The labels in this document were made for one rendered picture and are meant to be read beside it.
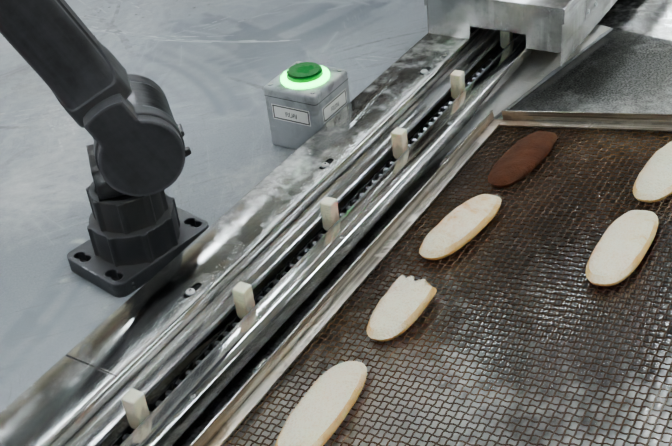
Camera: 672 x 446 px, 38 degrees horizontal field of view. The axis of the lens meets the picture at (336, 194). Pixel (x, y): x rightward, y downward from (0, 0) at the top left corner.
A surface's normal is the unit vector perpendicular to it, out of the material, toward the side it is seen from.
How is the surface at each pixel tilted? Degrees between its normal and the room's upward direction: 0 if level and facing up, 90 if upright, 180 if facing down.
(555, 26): 90
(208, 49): 0
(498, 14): 90
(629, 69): 0
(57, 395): 0
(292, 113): 90
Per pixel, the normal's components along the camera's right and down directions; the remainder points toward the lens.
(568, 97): -0.10, -0.83
